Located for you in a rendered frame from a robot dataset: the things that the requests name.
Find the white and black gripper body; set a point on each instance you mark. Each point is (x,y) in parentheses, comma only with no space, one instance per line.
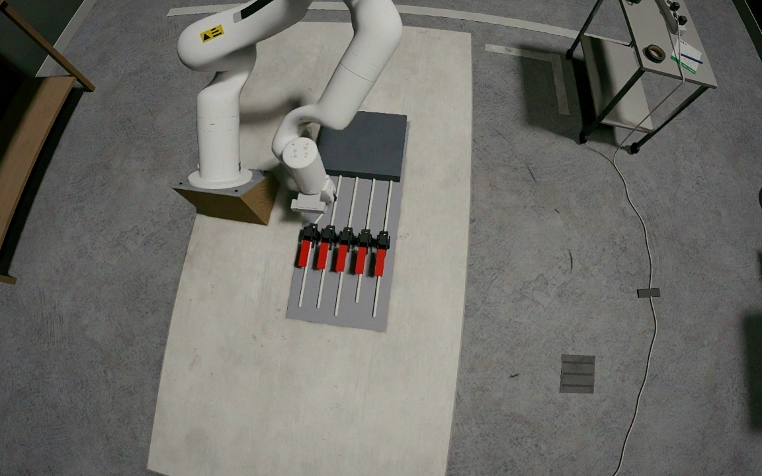
(327,192)

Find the black plastic clamp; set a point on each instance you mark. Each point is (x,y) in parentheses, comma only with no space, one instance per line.
(345,236)
(326,234)
(364,238)
(383,238)
(308,232)

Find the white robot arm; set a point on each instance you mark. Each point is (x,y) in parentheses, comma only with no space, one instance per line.
(225,43)

